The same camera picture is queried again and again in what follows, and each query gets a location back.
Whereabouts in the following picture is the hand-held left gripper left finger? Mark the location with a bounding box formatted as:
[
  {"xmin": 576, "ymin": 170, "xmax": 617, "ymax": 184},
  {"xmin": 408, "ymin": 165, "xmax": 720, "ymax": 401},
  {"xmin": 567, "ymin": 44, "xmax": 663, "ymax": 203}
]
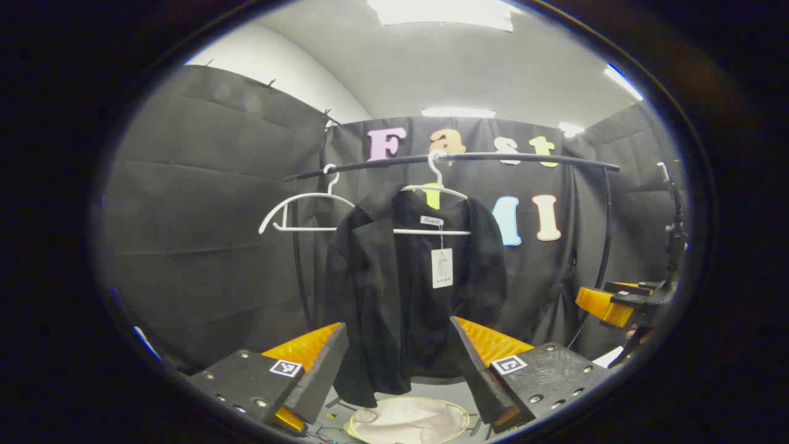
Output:
[{"xmin": 188, "ymin": 322, "xmax": 350, "ymax": 437}]

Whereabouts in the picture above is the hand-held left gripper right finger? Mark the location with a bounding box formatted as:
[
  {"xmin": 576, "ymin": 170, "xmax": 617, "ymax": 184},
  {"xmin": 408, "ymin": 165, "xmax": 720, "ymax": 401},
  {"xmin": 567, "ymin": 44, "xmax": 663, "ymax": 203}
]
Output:
[{"xmin": 449, "ymin": 316, "xmax": 612, "ymax": 434}]

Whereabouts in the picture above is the white laundry hamper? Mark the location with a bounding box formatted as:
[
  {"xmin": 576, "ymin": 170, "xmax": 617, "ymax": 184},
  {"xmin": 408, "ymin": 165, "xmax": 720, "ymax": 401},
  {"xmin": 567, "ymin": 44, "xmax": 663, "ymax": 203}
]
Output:
[{"xmin": 344, "ymin": 397, "xmax": 470, "ymax": 444}]

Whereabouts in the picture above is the black knit jacket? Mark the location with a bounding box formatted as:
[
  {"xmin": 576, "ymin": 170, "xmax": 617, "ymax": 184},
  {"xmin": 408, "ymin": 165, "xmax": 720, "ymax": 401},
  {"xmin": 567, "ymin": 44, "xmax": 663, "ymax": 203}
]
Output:
[{"xmin": 324, "ymin": 185, "xmax": 509, "ymax": 409}]

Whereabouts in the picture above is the white clothes hanger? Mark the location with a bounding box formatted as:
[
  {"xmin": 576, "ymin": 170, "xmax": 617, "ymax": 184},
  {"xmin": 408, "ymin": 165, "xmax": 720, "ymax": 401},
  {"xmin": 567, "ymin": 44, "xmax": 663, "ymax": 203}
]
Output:
[
  {"xmin": 394, "ymin": 150, "xmax": 474, "ymax": 237},
  {"xmin": 258, "ymin": 163, "xmax": 357, "ymax": 235}
]

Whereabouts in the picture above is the black clothes rack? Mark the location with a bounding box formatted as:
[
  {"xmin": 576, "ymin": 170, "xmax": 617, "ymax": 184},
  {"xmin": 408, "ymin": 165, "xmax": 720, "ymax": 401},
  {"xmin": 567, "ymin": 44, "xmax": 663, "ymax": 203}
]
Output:
[{"xmin": 284, "ymin": 152, "xmax": 621, "ymax": 334}]

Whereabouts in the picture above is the black backdrop cloth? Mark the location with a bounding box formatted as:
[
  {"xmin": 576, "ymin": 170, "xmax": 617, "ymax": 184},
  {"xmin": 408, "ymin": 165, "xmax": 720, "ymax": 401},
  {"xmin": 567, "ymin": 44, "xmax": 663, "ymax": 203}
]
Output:
[{"xmin": 102, "ymin": 65, "xmax": 685, "ymax": 371}]

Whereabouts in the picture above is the large ceiling light panel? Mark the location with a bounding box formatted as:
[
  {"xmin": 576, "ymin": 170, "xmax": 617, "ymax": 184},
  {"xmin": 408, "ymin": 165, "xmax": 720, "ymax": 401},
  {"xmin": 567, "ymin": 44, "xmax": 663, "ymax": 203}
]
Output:
[{"xmin": 367, "ymin": 0, "xmax": 515, "ymax": 33}]

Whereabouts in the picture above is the black floor cable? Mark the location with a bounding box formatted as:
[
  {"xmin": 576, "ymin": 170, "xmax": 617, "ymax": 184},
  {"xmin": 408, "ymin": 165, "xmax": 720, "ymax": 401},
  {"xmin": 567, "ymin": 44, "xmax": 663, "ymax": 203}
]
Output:
[{"xmin": 307, "ymin": 425, "xmax": 346, "ymax": 444}]

